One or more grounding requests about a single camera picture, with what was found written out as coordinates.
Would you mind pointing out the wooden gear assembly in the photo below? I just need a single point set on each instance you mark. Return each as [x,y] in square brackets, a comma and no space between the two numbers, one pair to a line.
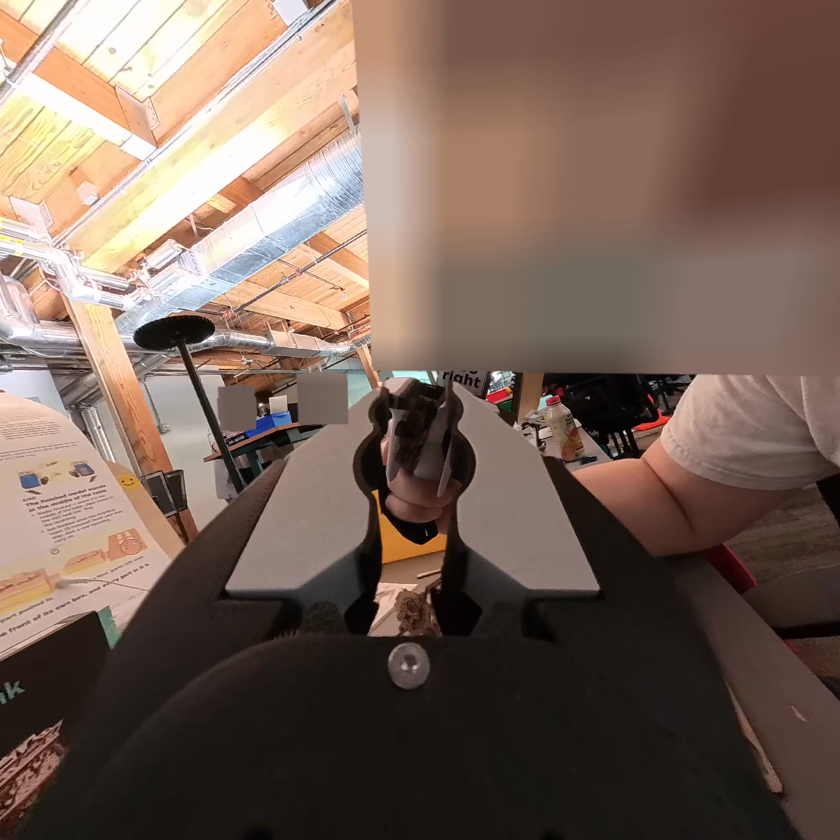
[413,613]

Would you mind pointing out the wooden support post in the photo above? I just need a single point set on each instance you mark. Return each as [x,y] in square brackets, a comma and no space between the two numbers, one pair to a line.
[118,407]

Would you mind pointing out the beverage bottle with red cap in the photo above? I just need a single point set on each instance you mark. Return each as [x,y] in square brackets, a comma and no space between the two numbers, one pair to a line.
[565,433]

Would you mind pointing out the brown standing desk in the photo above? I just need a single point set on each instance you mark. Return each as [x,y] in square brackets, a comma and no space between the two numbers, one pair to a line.
[282,430]

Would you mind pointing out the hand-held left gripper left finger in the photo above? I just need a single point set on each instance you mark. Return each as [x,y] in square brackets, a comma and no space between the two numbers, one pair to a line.
[295,525]

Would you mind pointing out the blue storage bin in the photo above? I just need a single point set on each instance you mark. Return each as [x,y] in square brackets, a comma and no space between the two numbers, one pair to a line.
[275,421]

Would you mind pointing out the white t-shirt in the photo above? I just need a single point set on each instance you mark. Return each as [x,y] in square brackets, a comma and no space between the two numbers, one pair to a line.
[754,426]

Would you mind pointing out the black model kit box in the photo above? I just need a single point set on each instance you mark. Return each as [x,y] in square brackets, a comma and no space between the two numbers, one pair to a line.
[59,663]

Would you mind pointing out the person's right forearm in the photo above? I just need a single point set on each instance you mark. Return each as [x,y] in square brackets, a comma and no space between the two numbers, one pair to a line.
[656,499]

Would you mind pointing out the black floor lamp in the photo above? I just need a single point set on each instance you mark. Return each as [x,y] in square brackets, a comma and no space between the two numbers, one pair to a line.
[174,331]

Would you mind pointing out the black metal frame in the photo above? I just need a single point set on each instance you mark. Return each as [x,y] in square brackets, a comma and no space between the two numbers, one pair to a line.
[164,492]

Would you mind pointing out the thin wooden stick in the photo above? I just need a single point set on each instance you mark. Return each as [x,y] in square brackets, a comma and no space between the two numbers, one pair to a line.
[430,573]

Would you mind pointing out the printed instruction poster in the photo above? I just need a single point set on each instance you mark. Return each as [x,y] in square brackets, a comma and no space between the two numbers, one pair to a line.
[52,525]

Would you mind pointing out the person's right hand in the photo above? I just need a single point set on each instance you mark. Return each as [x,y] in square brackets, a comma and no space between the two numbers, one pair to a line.
[410,505]

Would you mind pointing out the orange cloth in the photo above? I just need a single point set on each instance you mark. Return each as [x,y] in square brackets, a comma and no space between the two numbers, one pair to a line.
[651,422]

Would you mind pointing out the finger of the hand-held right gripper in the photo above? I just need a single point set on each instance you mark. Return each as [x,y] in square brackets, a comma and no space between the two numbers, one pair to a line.
[397,439]
[436,459]

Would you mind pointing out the round silver air duct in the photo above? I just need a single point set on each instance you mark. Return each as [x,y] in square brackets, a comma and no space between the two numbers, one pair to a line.
[39,331]

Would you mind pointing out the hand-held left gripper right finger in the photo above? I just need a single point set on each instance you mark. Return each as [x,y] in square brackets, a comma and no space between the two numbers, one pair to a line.
[525,525]

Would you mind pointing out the white instruction paper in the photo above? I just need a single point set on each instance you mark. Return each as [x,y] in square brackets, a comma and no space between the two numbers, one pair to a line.
[386,600]

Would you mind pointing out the large foil air duct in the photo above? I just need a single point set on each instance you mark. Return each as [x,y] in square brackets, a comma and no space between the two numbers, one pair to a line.
[275,216]

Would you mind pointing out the wooden board with smiley sticker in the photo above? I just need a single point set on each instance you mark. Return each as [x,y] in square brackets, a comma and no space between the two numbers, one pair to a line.
[154,518]

